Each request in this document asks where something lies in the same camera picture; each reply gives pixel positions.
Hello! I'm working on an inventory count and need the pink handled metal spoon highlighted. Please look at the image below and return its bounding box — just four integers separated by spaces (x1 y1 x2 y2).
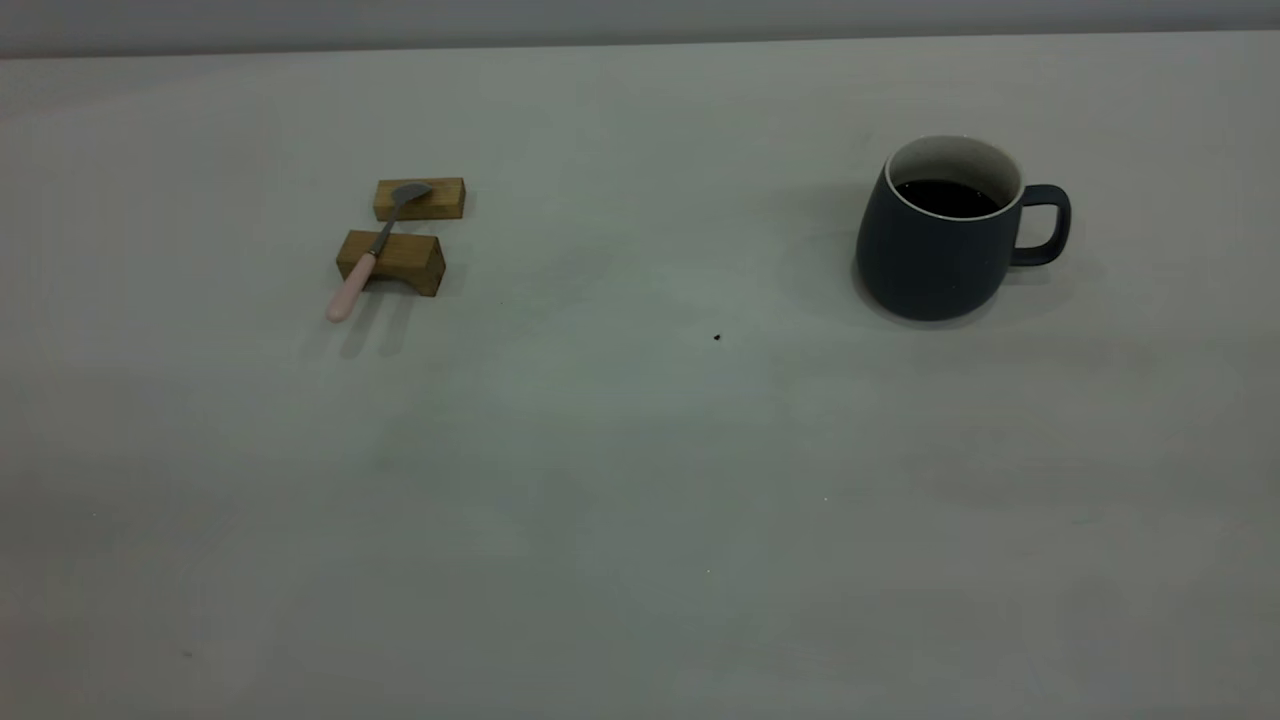
326 181 435 323

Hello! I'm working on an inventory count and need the dark grey ceramic cup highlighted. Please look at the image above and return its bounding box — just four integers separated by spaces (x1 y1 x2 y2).
854 135 1073 323

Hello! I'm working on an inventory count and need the notched wooden block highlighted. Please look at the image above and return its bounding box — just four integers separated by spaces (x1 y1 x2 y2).
335 229 447 298

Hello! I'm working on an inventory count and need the flat wooden block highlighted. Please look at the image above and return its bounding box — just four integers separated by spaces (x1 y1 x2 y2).
373 177 467 223

